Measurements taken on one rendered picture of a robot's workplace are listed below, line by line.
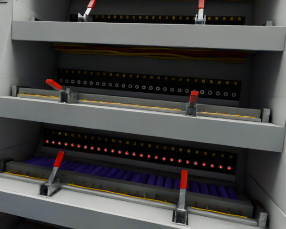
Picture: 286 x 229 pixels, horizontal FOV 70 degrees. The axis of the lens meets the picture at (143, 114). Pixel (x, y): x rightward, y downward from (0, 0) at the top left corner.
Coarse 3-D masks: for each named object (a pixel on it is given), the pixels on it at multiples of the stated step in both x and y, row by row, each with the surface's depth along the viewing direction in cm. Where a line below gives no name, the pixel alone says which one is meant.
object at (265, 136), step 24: (0, 96) 47; (144, 96) 59; (168, 96) 57; (48, 120) 44; (72, 120) 43; (96, 120) 42; (120, 120) 41; (144, 120) 40; (168, 120) 39; (192, 120) 38; (216, 120) 37; (240, 120) 40; (264, 120) 40; (240, 144) 36; (264, 144) 36
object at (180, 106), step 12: (48, 96) 50; (84, 96) 48; (96, 96) 47; (108, 96) 47; (168, 108) 44; (180, 108) 44; (204, 108) 43; (216, 108) 42; (228, 108) 42; (240, 108) 41
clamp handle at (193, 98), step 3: (192, 93) 33; (195, 93) 33; (192, 96) 34; (195, 96) 33; (192, 99) 35; (195, 99) 35; (192, 102) 37; (195, 102) 36; (189, 105) 39; (192, 105) 39
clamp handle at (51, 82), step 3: (48, 81) 38; (51, 81) 38; (54, 81) 39; (48, 84) 39; (51, 84) 38; (54, 84) 39; (57, 84) 40; (54, 87) 40; (57, 87) 40; (60, 87) 41; (60, 90) 42; (63, 90) 42; (66, 90) 45; (69, 90) 45; (63, 93) 44; (66, 93) 43
